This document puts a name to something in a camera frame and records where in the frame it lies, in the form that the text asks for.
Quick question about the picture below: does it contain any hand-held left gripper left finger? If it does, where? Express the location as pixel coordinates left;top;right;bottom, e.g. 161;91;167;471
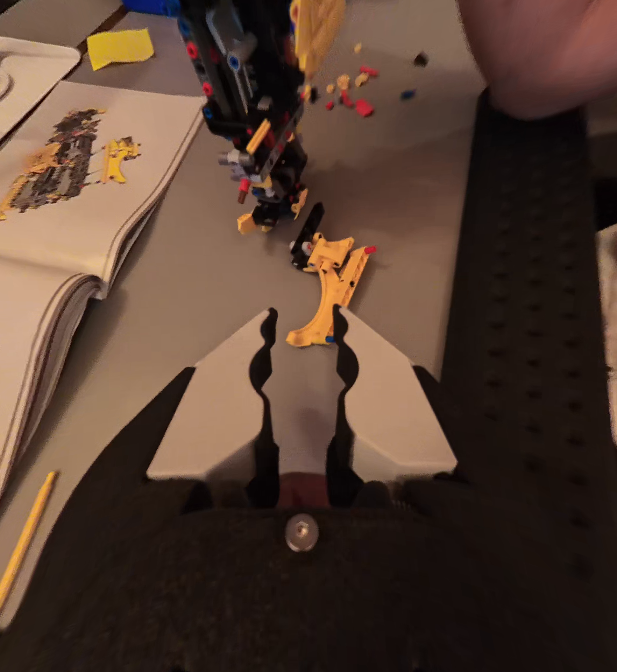
146;307;282;509

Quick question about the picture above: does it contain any blue storage bin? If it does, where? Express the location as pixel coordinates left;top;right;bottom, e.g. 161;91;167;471
122;0;180;16

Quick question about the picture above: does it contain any open instruction booklet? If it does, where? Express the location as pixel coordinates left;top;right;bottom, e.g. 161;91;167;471
0;81;204;552

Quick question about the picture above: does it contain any person's right forearm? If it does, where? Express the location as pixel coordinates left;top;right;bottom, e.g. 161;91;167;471
456;0;617;120

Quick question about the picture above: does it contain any grey desk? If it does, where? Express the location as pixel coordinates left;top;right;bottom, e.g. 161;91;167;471
0;0;488;631

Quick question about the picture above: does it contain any wooden board document stand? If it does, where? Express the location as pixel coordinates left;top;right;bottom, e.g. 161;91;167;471
0;0;81;163

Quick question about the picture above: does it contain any yellow arch panel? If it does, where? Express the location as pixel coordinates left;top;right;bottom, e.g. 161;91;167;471
286;233;356;348

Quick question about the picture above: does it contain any yellow paper sheet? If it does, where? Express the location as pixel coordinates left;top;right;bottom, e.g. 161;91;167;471
87;29;155;71

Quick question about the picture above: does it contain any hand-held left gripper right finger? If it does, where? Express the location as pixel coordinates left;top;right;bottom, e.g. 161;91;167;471
326;303;458;509

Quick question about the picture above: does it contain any yellow toy car model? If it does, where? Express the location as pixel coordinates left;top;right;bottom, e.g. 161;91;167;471
177;0;348;234

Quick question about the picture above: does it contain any scatter of small bricks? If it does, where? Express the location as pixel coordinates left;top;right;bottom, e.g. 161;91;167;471
303;43;417;117

